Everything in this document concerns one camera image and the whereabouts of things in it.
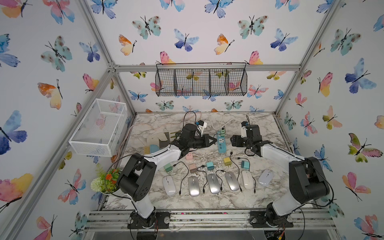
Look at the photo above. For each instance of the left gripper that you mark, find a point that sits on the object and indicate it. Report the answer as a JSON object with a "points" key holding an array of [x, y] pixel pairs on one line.
{"points": [[204, 140]]}

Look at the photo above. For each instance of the teal power strip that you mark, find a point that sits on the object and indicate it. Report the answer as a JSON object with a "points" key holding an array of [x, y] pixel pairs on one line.
{"points": [[222, 147]]}

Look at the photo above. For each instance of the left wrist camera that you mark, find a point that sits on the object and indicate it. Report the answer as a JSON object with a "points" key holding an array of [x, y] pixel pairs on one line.
{"points": [[201, 126]]}

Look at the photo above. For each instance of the yellow green charger plug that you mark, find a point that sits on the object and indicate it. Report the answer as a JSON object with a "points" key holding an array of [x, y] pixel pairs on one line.
{"points": [[227, 161]]}

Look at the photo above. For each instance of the pink power strip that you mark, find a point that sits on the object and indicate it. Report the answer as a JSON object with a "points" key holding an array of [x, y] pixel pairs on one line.
{"points": [[189, 157]]}

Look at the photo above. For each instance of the black wire wall basket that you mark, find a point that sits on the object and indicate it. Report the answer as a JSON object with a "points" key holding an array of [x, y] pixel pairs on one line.
{"points": [[199, 80]]}

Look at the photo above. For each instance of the aluminium front rail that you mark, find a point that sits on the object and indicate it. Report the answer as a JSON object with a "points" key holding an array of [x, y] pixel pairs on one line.
{"points": [[194, 220]]}

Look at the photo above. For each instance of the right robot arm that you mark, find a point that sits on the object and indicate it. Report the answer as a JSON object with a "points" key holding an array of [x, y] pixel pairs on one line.
{"points": [[306, 177]]}

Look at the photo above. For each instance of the blue round object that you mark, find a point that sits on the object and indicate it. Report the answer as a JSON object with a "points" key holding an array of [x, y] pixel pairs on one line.
{"points": [[151, 149]]}

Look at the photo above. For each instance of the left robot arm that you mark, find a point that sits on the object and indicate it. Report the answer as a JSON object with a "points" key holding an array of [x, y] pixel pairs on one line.
{"points": [[137, 176]]}

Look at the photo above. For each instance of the black charging cable silver mouse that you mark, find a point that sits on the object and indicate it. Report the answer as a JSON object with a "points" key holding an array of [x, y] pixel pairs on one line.
{"points": [[202, 170]]}

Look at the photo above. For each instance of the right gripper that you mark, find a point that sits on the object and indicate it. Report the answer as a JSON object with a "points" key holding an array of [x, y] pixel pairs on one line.
{"points": [[235, 138]]}

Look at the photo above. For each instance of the black charging cable white mouse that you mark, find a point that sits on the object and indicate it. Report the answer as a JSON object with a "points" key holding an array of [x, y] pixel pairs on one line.
{"points": [[188, 171]]}

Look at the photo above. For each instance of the lavender mouse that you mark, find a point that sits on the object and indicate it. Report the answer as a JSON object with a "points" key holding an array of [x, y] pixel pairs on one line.
{"points": [[266, 177]]}

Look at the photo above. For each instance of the white mesh wall basket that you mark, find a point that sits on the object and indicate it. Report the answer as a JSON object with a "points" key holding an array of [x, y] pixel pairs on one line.
{"points": [[100, 129]]}

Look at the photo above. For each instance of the green charger plug front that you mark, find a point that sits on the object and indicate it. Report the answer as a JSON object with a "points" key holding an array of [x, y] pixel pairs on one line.
{"points": [[168, 168]]}

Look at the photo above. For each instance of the black cable teal strip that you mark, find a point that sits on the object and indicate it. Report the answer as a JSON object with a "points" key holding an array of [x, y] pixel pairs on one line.
{"points": [[245, 159]]}

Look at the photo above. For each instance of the pink charger plug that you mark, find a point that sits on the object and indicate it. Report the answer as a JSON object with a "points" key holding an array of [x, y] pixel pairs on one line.
{"points": [[193, 168]]}

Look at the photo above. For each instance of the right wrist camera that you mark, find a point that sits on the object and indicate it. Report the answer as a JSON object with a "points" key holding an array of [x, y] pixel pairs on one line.
{"points": [[244, 125]]}

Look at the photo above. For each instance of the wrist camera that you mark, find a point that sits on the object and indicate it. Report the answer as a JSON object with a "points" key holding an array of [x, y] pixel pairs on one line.
{"points": [[201, 126], [244, 125]]}

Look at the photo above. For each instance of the white wireless mouse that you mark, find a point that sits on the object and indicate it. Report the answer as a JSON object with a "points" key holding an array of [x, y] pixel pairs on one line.
{"points": [[169, 185]]}

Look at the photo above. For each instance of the artificial potted plant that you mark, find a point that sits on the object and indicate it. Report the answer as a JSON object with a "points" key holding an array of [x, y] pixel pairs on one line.
{"points": [[106, 182]]}

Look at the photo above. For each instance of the teal charger plug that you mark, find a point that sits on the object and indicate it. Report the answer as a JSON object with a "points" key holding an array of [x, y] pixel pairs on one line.
{"points": [[210, 166]]}

